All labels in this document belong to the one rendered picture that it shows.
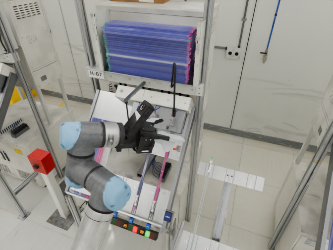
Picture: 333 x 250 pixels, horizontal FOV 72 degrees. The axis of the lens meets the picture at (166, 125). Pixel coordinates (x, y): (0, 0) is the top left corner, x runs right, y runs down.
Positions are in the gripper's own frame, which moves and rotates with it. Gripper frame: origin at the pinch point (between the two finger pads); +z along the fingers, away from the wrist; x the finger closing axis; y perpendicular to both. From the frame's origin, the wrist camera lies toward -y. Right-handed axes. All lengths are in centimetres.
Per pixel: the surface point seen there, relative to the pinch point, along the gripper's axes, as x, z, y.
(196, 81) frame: -37, 33, -9
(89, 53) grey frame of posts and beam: -94, -9, -4
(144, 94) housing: -64, 19, 10
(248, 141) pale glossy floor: -112, 207, 77
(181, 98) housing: -47, 35, 5
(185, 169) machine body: -55, 62, 65
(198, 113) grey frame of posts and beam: -43, 47, 12
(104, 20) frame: -88, -4, -26
